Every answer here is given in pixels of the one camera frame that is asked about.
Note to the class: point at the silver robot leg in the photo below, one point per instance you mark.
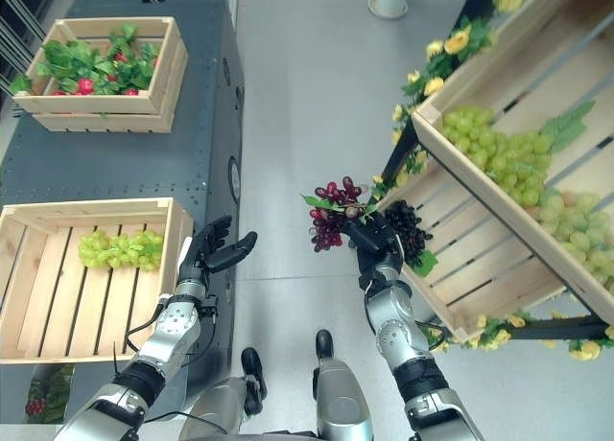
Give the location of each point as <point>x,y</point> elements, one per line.
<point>340,393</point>
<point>216,407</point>

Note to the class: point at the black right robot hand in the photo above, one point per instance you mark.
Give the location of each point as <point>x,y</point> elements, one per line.
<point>371,239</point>

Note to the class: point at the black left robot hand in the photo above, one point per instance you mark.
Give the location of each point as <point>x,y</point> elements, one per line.
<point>218,256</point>

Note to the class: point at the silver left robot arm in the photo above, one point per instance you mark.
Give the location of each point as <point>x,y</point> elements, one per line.
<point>172,321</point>

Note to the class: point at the red grape bunch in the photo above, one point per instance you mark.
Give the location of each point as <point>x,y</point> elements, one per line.
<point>331,223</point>

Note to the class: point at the green grape leaf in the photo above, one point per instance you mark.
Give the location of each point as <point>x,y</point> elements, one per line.
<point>568,124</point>

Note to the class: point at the silver right robot leg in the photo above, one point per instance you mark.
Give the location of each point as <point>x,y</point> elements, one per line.
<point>340,393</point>

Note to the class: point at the large tilted wooden crate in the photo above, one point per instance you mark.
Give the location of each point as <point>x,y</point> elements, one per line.
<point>527,76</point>

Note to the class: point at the shallow wooden slat crate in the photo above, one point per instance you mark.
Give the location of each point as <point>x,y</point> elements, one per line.
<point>57,287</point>

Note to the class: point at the silver left robot leg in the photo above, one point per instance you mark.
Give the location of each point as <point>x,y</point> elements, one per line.
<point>216,407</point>

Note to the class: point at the dark wall rack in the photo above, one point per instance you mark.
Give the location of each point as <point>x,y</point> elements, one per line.
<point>16,24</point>

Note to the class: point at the large green grape bunch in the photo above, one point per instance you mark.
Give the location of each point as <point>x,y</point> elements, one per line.
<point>508,158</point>

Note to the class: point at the wooden crate with leafy greens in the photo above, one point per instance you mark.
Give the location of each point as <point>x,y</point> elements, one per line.
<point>96,108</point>

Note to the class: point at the leafy greens with red fruits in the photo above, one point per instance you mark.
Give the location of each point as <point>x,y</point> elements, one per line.
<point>91,67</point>

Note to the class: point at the pale green grape bunch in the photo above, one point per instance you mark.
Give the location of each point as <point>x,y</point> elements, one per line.
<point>580,230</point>

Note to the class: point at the dark grey metal table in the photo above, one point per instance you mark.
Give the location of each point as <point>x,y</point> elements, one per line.
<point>201,139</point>

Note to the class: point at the small green grape bunch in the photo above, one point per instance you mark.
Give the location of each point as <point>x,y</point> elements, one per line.
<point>120,249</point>

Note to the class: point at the black grape bunch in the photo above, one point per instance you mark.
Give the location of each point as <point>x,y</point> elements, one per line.
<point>408,225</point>

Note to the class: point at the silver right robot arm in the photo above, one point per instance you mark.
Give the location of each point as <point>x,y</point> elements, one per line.
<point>398,335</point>

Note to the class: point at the yellow flower garland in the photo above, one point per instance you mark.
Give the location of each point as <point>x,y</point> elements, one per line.
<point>455,43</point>
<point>499,335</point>

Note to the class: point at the tilted wooden slat crate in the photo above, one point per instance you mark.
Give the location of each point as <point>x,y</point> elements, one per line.
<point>479,268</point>

